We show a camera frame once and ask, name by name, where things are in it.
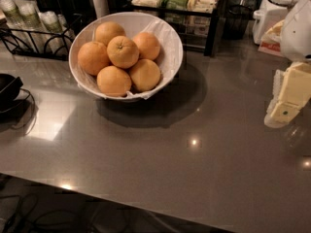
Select green tea packets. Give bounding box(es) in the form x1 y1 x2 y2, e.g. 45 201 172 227
160 0 188 10

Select paper cup stack middle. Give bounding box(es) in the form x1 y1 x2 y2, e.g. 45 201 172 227
18 3 46 53

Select black wire basket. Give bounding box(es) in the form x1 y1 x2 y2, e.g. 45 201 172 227
223 5 252 40

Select white card red print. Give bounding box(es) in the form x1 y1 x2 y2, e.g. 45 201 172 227
259 20 284 57

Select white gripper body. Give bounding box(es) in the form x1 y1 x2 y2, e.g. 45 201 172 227
280 0 311 62

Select paper cup stack left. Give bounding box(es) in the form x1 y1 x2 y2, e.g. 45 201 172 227
0 0 31 50

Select orange top back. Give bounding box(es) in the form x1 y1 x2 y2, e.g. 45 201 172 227
94 21 126 46

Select orange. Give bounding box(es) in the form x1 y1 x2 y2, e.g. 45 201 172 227
96 66 132 97
94 21 126 46
132 32 160 60
78 41 110 76
129 59 161 92
107 36 139 69

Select black object at left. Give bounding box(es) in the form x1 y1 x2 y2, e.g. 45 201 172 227
0 74 23 111

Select white cylinder container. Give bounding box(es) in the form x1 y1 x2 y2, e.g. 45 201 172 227
88 0 111 19

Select white bowl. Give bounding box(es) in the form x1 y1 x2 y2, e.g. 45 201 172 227
68 11 185 102

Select black cable on table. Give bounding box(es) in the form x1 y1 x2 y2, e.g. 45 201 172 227
0 87 37 131

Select white paper bowl liner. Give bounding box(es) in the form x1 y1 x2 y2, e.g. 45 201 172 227
75 17 181 101

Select black condiment shelf rack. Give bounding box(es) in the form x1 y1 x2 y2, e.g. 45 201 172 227
122 0 220 56

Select paper cup stack right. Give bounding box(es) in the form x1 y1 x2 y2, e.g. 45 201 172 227
39 11 70 56

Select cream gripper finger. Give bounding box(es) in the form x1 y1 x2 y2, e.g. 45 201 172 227
264 70 288 128
279 62 311 124

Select paper cup stack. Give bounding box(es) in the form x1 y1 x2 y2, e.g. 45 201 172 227
18 3 46 53
0 0 31 50
39 11 70 56

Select black wire cup rack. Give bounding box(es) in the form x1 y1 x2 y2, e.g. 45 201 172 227
0 14 82 61

